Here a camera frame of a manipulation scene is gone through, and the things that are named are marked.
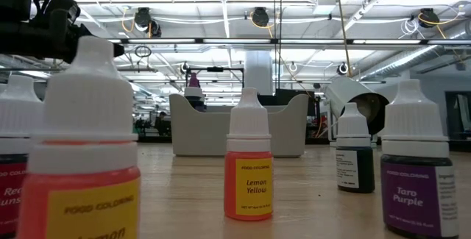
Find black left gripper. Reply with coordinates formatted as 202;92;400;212
0;20;125;63

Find red sunset food colouring bottle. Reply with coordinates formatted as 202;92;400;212
0;74;44;238

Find large purple-tipped colouring bottle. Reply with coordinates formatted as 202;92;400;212
183;72;205;112

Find dark green food colouring bottle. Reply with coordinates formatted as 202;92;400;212
335;101;376;194

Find taro purple food colouring bottle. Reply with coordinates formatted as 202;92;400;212
380;79;460;239

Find person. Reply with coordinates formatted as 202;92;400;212
156;110;171;137

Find long ceiling light bar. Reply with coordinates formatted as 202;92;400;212
106;37;471;46

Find grey plastic bin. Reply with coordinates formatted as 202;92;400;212
169;92;310;158

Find white building pillar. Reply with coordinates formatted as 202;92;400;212
244;50;274;96

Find white cylindrical spotlight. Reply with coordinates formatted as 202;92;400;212
324;76;391;149

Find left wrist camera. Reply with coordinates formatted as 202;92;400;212
46;0;82;30

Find black ceiling cable reel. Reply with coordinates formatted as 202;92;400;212
132;7;163;38
249;6;272;28
418;7;441;29

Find background black rig frame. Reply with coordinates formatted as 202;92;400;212
185;66;246;96

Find black hanging cable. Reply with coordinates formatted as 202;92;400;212
272;0;283;96

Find yellow hanging cable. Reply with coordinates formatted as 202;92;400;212
333;0;353;79

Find silver ventilation duct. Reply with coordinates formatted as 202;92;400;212
358;21;471;82

